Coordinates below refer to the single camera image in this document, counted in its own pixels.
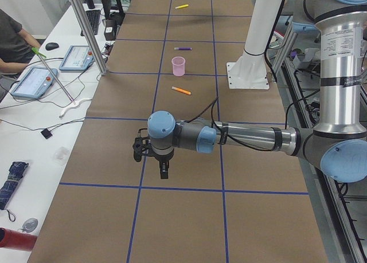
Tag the pink mesh pen holder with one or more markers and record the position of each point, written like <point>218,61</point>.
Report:
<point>178,66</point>

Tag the aluminium frame post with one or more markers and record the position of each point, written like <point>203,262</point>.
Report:
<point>84,23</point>

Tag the black monitor stand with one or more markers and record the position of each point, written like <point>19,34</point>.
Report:
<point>107,6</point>

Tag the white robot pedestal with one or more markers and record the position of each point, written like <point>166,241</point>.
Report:
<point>250,70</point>

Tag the near blue teach pendant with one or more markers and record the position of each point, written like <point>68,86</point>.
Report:
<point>33,84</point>

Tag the round silver disc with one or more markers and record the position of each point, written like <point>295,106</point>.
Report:
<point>29,225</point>

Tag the far blue teach pendant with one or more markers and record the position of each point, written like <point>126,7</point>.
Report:
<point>77,59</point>

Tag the blue folded umbrella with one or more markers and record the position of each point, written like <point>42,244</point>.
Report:
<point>16,173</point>

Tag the black keyboard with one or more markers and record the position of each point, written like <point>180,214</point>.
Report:
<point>94,18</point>

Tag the small black box device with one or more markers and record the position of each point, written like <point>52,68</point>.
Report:
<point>46,133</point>

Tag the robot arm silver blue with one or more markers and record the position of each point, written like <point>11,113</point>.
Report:
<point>336,144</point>

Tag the blue teach pendant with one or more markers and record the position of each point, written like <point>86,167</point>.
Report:
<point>77,59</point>
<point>33,84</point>

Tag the person in grey shirt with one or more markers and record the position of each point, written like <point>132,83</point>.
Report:
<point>16,45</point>

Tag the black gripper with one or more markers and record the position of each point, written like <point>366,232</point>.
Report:
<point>163,158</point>

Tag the grabber stick green handle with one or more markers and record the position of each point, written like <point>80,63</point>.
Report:
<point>42,59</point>

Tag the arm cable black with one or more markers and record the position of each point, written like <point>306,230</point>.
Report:
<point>224,130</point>

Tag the orange highlighter pen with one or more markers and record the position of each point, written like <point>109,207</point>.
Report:
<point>181,90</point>

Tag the purple highlighter pen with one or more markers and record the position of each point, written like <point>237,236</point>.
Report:
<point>182,48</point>

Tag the clear plastic bag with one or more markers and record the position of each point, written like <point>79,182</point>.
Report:
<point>61,156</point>

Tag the yellow highlighter pen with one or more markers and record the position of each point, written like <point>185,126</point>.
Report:
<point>182,6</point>

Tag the red cylinder bottle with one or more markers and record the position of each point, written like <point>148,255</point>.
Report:
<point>11,239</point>

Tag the black computer mouse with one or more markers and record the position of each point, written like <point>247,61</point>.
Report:
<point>51,46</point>

